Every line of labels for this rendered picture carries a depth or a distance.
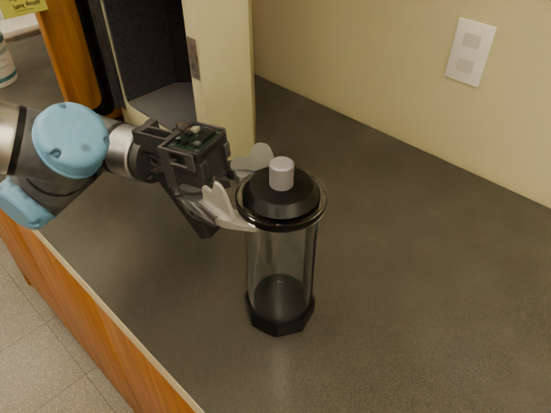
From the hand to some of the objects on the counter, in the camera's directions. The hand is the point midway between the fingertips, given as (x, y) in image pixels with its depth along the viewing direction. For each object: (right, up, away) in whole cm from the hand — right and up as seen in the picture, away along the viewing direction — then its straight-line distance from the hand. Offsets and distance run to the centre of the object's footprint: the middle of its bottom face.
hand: (275, 206), depth 56 cm
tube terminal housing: (-15, +17, +50) cm, 55 cm away
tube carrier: (+1, -14, +12) cm, 19 cm away
